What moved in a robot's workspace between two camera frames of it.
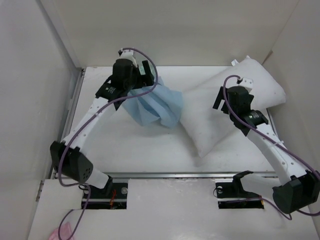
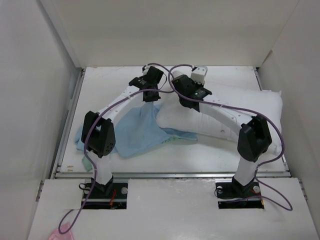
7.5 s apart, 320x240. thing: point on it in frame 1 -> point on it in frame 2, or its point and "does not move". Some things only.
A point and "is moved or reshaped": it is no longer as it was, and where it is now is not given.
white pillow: (208, 129) is moved or reshaped
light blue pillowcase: (162, 102) -> (139, 131)
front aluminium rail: (191, 174) does not move
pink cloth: (65, 233) does not move
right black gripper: (218, 100) -> (199, 85)
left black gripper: (149, 77) -> (154, 98)
